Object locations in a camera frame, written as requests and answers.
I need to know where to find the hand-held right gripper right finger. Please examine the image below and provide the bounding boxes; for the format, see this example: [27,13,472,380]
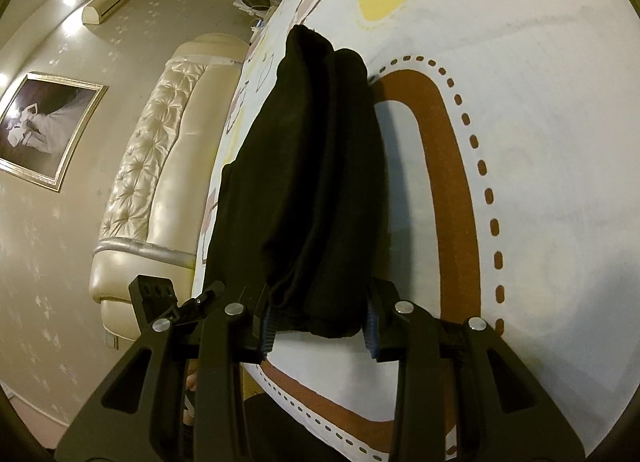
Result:
[364,279,586,462]

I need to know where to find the black pants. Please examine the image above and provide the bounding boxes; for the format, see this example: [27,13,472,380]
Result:
[202,24,388,340]

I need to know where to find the silver framed wall picture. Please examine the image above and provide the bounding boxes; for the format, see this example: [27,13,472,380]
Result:
[0,72,109,193]

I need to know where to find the white patterned bed sheet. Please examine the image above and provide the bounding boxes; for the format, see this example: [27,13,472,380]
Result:
[192,0,640,462]

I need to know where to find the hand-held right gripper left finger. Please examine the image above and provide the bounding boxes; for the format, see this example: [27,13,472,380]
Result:
[55,284,281,462]

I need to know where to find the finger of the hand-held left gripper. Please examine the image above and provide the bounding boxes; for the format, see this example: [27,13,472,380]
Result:
[128,274,177,339]
[176,280,227,327]

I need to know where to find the cream tufted headboard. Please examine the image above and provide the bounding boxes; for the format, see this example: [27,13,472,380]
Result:
[89,32,251,350]

